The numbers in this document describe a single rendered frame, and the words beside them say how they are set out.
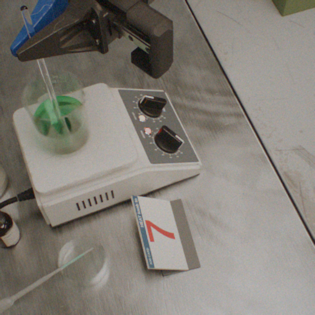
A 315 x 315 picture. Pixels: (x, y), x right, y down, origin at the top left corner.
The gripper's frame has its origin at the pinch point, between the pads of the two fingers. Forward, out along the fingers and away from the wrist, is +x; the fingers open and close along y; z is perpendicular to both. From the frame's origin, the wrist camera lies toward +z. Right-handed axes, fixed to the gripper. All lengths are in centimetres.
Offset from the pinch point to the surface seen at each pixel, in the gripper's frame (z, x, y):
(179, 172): -22.5, -6.7, 9.8
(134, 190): -22.9, -1.4, 7.3
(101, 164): -17.1, 0.6, 4.6
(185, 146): -22.4, -9.9, 8.0
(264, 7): -26.0, -38.5, -1.0
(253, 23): -26.0, -34.7, -0.1
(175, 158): -21.2, -7.3, 8.6
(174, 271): -25.4, 2.2, 16.8
